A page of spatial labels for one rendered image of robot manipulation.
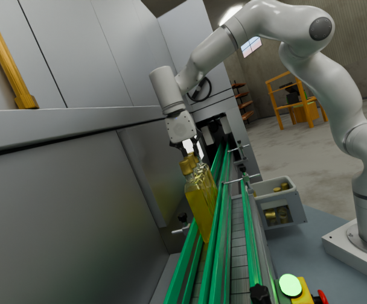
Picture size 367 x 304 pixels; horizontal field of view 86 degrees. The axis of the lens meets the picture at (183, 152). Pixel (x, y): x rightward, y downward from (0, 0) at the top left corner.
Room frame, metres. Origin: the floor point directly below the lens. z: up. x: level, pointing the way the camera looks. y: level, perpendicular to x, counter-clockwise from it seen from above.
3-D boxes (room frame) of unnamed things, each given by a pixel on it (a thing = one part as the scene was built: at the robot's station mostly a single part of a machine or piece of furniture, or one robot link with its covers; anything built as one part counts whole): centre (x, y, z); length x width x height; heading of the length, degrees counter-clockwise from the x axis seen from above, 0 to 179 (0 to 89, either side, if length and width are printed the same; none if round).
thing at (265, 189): (0.91, -0.32, 0.97); 0.22 x 0.17 x 0.09; 72
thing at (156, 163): (1.04, 0.01, 1.32); 0.90 x 0.03 x 0.34; 162
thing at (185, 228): (0.60, 0.10, 1.11); 0.07 x 0.04 x 0.13; 72
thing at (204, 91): (1.65, -0.30, 1.66); 0.21 x 0.05 x 0.21; 72
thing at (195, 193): (0.62, 0.01, 1.16); 0.06 x 0.06 x 0.21; 71
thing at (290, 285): (0.40, -0.12, 1.01); 0.04 x 0.04 x 0.03
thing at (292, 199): (0.92, -0.29, 0.92); 0.27 x 0.17 x 0.15; 72
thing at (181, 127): (0.73, -0.02, 1.44); 0.10 x 0.07 x 0.11; 73
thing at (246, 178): (0.83, -0.19, 1.12); 0.17 x 0.03 x 0.12; 72
